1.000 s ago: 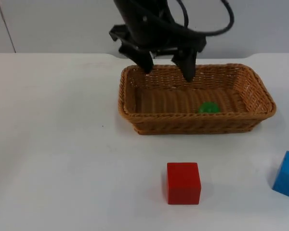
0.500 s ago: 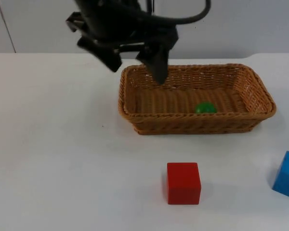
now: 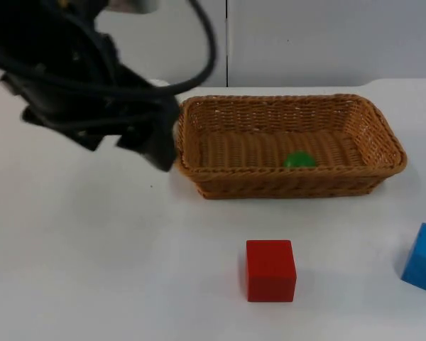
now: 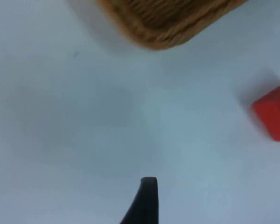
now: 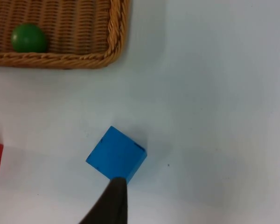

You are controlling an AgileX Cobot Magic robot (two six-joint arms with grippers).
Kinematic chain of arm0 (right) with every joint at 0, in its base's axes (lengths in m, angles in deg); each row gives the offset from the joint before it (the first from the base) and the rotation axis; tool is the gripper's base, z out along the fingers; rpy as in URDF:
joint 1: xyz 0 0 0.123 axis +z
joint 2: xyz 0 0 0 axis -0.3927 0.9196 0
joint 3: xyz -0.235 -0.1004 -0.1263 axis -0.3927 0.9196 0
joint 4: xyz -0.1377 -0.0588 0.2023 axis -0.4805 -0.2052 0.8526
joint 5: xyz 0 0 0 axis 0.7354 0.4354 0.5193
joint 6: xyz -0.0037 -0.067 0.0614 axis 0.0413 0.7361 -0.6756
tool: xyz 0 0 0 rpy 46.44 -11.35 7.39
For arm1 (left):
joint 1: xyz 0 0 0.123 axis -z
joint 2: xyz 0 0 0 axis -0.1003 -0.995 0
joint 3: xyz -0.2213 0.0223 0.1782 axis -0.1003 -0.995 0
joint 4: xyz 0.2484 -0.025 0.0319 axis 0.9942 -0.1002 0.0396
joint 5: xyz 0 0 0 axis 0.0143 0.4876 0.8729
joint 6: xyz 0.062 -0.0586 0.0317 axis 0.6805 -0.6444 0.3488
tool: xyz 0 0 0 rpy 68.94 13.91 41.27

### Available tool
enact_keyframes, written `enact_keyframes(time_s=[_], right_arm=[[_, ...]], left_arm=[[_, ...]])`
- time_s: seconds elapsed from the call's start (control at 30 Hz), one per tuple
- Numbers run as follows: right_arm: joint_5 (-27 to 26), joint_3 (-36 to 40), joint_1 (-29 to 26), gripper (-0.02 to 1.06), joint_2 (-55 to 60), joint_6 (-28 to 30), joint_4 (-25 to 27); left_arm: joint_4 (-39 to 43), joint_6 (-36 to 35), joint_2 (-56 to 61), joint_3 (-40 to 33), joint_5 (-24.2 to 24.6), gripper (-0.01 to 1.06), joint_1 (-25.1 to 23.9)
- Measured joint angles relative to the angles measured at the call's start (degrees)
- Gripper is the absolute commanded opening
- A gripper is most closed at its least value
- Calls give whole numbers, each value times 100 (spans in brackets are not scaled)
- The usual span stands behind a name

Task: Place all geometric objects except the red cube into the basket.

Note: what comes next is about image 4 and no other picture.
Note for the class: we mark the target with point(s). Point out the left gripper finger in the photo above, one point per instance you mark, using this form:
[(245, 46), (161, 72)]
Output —
[(145, 205)]

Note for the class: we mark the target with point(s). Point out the red cube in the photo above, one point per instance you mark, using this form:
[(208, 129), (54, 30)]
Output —
[(274, 114)]

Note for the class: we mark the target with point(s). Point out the brown wicker basket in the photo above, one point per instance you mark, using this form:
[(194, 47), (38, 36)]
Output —
[(163, 21)]

